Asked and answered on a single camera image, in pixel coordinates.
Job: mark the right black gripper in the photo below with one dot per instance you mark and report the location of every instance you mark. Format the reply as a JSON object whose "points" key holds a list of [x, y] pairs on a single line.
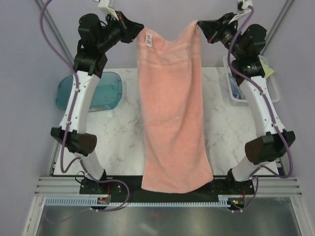
{"points": [[214, 29]]}

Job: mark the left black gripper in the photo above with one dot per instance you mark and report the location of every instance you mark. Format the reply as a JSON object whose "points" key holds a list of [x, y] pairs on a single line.
{"points": [[130, 33]]}

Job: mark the pink towel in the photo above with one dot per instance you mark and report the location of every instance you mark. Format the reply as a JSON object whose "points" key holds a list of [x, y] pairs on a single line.
{"points": [[170, 88]]}

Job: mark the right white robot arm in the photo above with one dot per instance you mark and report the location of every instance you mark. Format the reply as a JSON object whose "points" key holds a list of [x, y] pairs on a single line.
{"points": [[272, 140]]}

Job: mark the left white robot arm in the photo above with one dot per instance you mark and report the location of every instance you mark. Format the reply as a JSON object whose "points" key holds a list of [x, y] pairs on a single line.
{"points": [[95, 40]]}

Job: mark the yellow cloth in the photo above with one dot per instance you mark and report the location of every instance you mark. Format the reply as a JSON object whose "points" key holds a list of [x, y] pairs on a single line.
{"points": [[268, 70]]}

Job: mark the blue cloth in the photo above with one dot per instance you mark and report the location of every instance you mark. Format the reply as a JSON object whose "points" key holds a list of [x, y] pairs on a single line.
{"points": [[236, 92]]}

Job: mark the teal transparent plastic bin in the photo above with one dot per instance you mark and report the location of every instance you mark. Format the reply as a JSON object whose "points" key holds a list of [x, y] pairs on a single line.
{"points": [[107, 94]]}

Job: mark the white perforated plastic basket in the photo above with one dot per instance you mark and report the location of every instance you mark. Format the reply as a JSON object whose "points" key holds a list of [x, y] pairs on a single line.
{"points": [[271, 86]]}

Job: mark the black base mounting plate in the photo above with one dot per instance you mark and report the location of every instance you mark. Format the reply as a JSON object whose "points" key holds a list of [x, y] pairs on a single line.
{"points": [[209, 192]]}

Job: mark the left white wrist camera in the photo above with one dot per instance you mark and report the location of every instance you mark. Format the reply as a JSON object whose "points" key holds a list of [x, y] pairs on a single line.
{"points": [[107, 8]]}

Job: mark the right aluminium corner post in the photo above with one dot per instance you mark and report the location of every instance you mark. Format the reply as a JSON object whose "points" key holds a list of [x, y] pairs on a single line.
{"points": [[277, 23]]}

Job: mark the aluminium corner post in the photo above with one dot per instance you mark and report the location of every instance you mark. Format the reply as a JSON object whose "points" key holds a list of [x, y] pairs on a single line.
{"points": [[45, 18], [277, 23]]}

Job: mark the left aluminium corner post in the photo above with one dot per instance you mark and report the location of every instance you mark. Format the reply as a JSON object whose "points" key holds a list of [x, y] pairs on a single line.
{"points": [[45, 18]]}

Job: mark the white slotted cable duct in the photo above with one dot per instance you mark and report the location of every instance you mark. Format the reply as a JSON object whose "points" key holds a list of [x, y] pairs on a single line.
{"points": [[109, 202]]}

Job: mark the aluminium extrusion rail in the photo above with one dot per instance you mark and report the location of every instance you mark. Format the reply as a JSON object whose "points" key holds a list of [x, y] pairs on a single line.
{"points": [[267, 187]]}

